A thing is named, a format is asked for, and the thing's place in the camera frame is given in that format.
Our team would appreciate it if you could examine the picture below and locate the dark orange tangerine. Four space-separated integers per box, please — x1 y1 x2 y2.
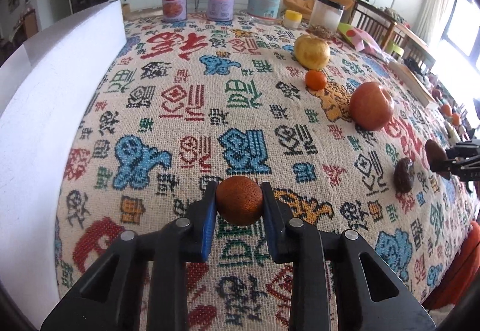
216 176 263 226

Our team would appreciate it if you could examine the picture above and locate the dark brown chestnut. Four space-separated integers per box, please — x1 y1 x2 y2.
394 157 415 194

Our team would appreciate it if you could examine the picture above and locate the small orange tangerine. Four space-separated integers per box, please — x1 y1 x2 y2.
304 70 328 91

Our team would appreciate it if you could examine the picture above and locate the large red apple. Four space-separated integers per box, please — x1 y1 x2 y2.
349 82 395 131

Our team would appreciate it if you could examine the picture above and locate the patterned woven tablecloth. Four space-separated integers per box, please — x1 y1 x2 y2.
45 13 479 330

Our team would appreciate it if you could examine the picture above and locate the wooden chair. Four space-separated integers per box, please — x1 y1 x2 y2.
349 0 435 70

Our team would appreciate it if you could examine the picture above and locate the pink green plush toy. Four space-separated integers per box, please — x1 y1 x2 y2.
337 22 385 59

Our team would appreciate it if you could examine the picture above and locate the yellow pear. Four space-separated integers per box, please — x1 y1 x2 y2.
294 34 330 70

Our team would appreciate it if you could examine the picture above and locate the clear jar black lid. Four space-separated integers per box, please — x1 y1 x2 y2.
307 0 344 40

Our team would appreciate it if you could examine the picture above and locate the small yellow lid jar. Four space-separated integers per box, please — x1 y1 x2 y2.
282 9 303 30

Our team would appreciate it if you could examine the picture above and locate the white foam board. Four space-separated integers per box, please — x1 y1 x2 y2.
1 1 126 328

